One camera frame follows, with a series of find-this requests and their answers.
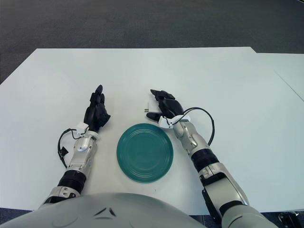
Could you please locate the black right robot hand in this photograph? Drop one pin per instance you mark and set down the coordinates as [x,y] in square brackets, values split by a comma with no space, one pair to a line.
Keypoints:
[171,107]

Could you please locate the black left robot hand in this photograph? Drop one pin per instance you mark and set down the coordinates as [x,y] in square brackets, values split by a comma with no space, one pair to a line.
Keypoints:
[96,114]

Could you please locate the white charger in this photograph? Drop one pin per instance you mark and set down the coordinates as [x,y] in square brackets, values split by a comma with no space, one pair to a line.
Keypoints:
[152,105]

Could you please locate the teal plate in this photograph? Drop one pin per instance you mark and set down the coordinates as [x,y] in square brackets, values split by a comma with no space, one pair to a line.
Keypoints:
[145,152]

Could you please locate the silver robot torso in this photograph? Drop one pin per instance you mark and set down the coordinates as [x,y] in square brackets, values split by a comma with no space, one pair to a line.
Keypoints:
[95,213]

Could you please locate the black metal stand base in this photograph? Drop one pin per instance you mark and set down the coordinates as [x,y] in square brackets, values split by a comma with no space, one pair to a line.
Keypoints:
[288,217]

